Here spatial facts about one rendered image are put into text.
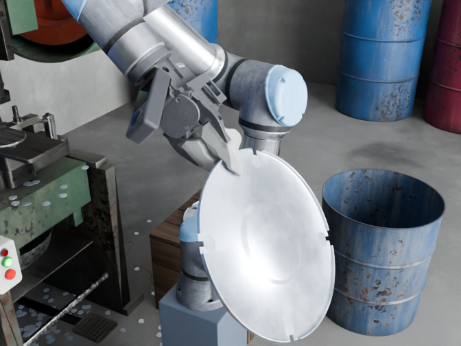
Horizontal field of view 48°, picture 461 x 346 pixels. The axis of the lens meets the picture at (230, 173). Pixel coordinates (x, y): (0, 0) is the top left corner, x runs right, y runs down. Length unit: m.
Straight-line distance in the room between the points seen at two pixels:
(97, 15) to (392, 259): 1.31
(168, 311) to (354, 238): 0.68
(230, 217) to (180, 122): 0.15
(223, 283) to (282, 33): 4.04
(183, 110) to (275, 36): 3.96
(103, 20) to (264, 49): 4.02
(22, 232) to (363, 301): 1.14
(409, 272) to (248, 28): 3.32
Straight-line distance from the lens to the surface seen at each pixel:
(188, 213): 1.92
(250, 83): 1.08
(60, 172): 1.69
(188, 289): 1.36
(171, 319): 1.43
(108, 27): 0.75
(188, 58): 1.06
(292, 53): 4.64
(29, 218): 1.62
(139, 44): 0.74
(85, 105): 3.80
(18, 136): 1.63
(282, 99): 1.05
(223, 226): 0.71
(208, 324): 1.36
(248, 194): 0.76
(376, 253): 1.76
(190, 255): 1.30
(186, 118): 0.73
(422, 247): 1.82
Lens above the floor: 1.38
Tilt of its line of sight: 28 degrees down
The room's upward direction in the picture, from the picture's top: straight up
